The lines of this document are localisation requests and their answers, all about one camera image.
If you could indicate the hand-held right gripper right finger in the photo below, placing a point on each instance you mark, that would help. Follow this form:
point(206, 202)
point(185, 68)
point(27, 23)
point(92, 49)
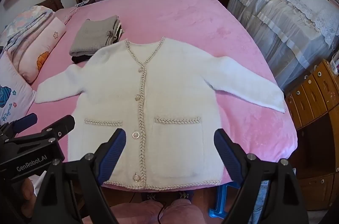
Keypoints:
point(227, 155)

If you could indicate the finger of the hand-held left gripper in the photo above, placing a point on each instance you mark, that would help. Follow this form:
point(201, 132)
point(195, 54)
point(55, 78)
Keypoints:
point(26, 120)
point(61, 126)

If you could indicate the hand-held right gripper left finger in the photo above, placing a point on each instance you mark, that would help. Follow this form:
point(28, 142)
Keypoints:
point(114, 152)

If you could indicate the white fluffy cardigan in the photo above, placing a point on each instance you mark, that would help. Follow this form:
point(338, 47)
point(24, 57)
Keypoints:
point(172, 97)

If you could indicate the person's left hand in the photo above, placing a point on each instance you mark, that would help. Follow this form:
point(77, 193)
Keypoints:
point(25, 188)

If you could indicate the blue plastic stool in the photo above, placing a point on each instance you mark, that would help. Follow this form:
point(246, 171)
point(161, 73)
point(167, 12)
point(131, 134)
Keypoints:
point(219, 202)

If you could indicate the blue denim cloth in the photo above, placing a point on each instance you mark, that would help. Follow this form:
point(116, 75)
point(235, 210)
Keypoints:
point(261, 192)

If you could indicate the dark patterned slipper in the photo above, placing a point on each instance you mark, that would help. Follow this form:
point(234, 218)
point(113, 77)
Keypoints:
point(152, 196)
point(185, 195)

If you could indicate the black folded garment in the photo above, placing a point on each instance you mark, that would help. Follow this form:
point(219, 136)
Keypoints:
point(79, 58)

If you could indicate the person's pink trousers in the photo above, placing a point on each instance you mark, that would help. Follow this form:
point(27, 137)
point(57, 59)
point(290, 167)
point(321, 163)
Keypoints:
point(180, 213)

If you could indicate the grey folded sweater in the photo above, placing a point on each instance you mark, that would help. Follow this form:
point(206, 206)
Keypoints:
point(92, 36)

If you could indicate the floral folded quilt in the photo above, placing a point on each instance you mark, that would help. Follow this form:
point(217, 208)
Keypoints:
point(23, 20)

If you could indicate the wooden drawer cabinet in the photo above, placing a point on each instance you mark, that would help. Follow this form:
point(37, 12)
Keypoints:
point(312, 97)

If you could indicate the dark wooden headboard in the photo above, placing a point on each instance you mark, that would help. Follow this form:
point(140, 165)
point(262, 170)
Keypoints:
point(51, 1)

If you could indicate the small white object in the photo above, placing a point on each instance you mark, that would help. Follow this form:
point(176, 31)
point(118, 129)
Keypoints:
point(80, 3)

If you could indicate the pink bed blanket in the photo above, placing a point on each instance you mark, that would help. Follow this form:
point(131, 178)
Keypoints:
point(198, 20)

